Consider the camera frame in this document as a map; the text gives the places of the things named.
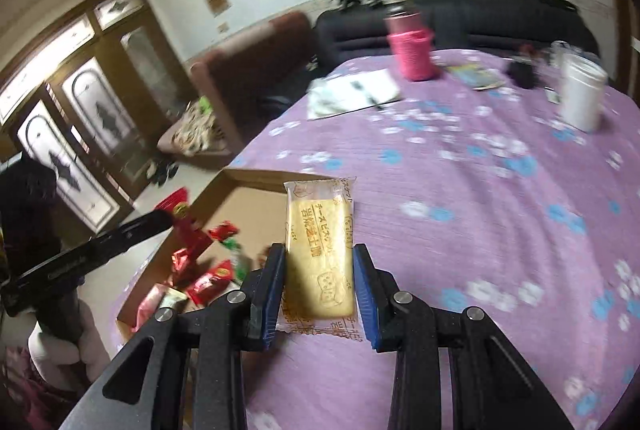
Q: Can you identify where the purple floral tablecloth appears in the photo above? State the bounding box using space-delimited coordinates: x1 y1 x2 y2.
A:
112 48 640 430

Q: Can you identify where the pink snack packet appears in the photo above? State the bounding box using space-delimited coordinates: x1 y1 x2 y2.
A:
134 284 189 332

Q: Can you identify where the small black cup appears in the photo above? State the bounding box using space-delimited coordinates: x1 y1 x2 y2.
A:
506 44 538 90

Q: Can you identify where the wooden glass double door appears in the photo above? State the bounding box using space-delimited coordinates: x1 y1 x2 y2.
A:
1 0 195 234

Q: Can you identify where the brown armchair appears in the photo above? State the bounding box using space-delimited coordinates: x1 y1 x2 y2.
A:
157 11 318 169

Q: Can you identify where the colourful booklet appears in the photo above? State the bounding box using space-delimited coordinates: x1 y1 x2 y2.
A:
447 63 503 91

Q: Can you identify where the patterned blanket on chair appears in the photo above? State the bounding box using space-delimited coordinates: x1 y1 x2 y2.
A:
171 97 227 156

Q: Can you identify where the black leather sofa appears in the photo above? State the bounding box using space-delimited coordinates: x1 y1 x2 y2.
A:
314 0 600 71

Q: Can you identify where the person's left hand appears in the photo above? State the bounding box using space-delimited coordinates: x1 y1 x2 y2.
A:
28 300 111 391

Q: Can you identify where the yellow biscuit packet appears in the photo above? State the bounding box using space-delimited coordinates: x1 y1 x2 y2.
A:
277 178 363 341

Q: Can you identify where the red oval snack packet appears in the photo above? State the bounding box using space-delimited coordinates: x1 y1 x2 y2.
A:
186 260 233 308

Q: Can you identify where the white plastic jar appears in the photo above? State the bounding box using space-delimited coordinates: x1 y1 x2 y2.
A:
560 53 608 132

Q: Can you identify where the black pen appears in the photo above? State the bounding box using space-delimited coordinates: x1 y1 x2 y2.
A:
352 82 383 111

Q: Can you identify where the pink sleeved thermos bottle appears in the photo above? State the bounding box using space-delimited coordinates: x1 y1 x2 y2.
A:
384 1 438 82

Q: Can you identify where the white notebook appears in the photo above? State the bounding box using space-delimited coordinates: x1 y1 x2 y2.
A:
306 70 401 120

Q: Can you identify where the shallow cardboard box tray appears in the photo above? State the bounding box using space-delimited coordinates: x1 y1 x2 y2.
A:
115 168 317 341

